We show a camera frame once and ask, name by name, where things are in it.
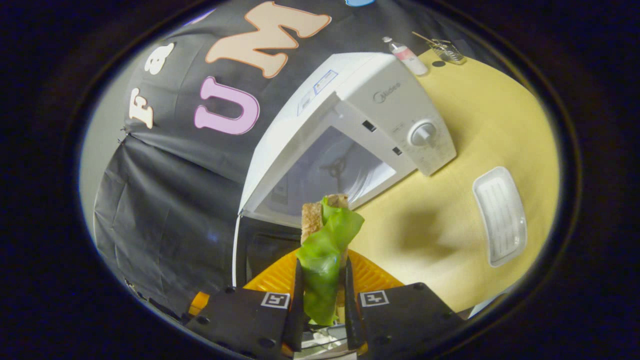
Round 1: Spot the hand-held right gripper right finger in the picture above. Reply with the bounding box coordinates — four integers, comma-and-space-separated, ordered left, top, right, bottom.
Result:
342, 250, 466, 351

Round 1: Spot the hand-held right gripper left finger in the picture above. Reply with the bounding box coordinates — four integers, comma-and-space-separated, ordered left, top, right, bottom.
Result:
185, 250, 307, 360

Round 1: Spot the sandwich with green lettuce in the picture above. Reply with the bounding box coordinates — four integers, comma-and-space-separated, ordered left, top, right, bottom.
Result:
295, 194, 366, 327

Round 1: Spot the white microwave oven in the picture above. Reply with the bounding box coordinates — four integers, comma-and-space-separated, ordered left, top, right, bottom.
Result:
231, 51, 457, 289

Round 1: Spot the glass microwave turntable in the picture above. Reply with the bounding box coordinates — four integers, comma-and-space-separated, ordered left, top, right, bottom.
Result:
300, 140, 398, 206

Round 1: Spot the black backdrop cloth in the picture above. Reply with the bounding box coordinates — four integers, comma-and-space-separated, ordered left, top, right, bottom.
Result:
92, 0, 481, 321

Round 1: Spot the small white plastic tray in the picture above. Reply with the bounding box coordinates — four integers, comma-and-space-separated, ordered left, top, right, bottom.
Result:
472, 166, 528, 269

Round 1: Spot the small clear bottle pink label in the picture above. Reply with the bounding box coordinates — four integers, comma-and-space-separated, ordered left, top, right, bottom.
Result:
382, 36, 430, 77

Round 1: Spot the clear glass jar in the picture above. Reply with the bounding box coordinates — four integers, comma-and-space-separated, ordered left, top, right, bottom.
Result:
429, 38, 467, 66

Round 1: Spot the thin wooden stick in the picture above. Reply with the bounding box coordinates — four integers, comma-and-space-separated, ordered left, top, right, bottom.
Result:
411, 31, 441, 47

